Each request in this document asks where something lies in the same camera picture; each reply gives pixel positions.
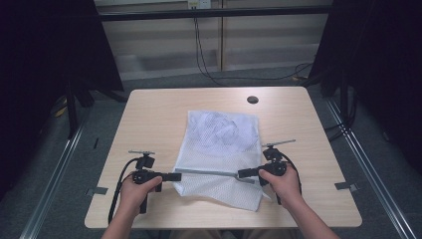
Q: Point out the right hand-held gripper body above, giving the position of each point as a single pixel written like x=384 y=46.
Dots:
x=273 y=167

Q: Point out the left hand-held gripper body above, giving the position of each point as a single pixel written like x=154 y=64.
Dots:
x=144 y=176

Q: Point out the white mesh laundry bag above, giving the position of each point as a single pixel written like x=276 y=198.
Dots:
x=219 y=156

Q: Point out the person's right hand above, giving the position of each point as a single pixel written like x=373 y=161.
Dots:
x=285 y=187

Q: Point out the person's left hand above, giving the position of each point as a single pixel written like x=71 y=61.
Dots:
x=134 y=197

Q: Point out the grey tape strip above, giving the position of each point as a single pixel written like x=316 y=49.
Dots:
x=345 y=186
x=96 y=191

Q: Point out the white crumpled garment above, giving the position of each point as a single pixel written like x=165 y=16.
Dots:
x=217 y=127

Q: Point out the small black floor strip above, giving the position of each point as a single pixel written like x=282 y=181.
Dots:
x=96 y=143

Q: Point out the black metal stand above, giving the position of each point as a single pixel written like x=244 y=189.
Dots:
x=71 y=113

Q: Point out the black curtain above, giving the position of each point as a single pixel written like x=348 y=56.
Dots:
x=49 y=66
x=384 y=66

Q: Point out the black horizontal bar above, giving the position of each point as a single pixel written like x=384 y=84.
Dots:
x=212 y=13

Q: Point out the metal floor rail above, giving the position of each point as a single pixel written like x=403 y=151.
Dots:
x=53 y=179
x=371 y=176

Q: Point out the white wall outlet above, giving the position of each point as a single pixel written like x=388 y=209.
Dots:
x=199 y=4

